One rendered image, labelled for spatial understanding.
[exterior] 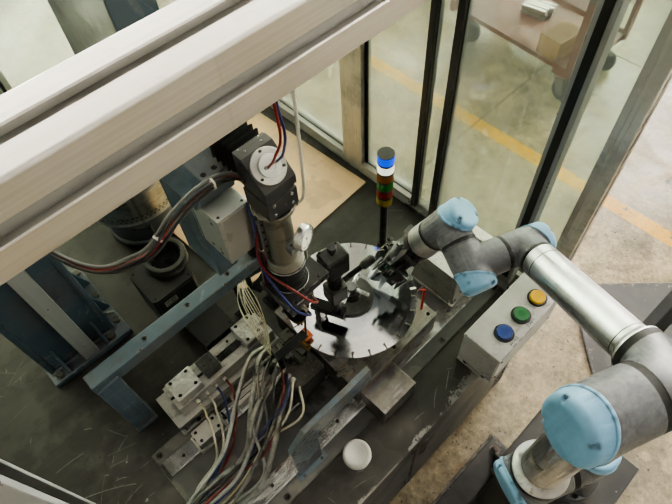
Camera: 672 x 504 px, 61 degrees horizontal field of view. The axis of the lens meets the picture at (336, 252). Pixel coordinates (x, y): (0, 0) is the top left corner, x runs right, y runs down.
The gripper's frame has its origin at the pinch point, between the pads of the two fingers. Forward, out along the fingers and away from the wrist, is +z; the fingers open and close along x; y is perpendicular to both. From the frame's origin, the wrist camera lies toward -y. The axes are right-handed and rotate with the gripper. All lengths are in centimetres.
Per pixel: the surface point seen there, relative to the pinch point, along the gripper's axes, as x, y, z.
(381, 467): 31.1, 30.8, 17.7
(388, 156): -16.8, -18.8, -15.5
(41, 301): -56, 45, 33
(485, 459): 87, -19, 60
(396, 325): 11.0, 8.2, -0.2
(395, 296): 7.4, 1.0, 0.1
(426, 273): 14.1, -18.4, 6.2
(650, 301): 114, -109, 21
